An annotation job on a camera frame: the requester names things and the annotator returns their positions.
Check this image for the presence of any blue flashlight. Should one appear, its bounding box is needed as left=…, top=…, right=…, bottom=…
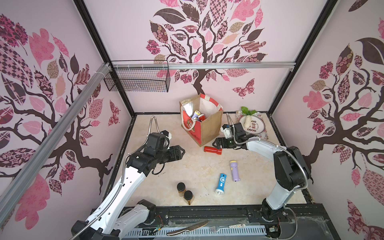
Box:
left=215, top=174, right=227, bottom=196

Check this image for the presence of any red flashlight row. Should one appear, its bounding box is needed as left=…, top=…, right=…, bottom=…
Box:
left=198, top=114, right=206, bottom=122

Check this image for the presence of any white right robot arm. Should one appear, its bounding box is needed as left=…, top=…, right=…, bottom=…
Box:
left=212, top=123, right=311, bottom=222

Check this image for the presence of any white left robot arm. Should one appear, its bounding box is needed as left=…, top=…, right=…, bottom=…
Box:
left=71, top=131, right=185, bottom=240

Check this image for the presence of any red and brown tote bag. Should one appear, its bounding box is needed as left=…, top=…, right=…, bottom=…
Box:
left=179, top=94, right=224, bottom=147

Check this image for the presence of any floral plate with radish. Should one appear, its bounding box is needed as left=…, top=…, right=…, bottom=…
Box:
left=236, top=107, right=269, bottom=140

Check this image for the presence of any black cap jar rear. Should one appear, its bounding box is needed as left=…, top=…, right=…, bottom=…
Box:
left=177, top=182, right=186, bottom=197

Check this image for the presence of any black cap jar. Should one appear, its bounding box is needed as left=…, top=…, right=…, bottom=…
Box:
left=184, top=191, right=194, bottom=205
left=177, top=182, right=186, bottom=197

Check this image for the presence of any black cap jar front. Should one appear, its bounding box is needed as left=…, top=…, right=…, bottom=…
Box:
left=184, top=191, right=194, bottom=205

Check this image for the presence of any silver fork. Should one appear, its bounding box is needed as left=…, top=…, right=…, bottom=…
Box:
left=210, top=224, right=246, bottom=233

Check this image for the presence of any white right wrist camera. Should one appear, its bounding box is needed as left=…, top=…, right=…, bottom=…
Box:
left=221, top=125, right=233, bottom=139

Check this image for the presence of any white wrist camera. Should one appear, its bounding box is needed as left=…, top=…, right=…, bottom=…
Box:
left=161, top=130, right=172, bottom=140
left=221, top=125, right=233, bottom=139

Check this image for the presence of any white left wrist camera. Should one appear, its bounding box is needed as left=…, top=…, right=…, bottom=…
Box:
left=161, top=130, right=172, bottom=140

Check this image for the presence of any black wire basket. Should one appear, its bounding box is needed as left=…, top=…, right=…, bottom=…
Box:
left=104, top=60, right=171, bottom=93

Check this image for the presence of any aluminium rail back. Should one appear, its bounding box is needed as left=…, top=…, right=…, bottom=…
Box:
left=112, top=61, right=296, bottom=70

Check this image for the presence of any aluminium rail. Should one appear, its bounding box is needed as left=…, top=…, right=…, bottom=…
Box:
left=112, top=61, right=296, bottom=70
left=1, top=63, right=111, bottom=224

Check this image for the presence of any wooden handled knife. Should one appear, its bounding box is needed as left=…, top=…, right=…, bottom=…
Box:
left=166, top=221, right=210, bottom=236

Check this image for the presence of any white cable duct strip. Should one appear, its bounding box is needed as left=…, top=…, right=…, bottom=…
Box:
left=124, top=226, right=267, bottom=239

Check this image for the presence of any aluminium rail left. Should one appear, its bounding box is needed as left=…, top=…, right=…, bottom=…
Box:
left=1, top=63, right=111, bottom=224

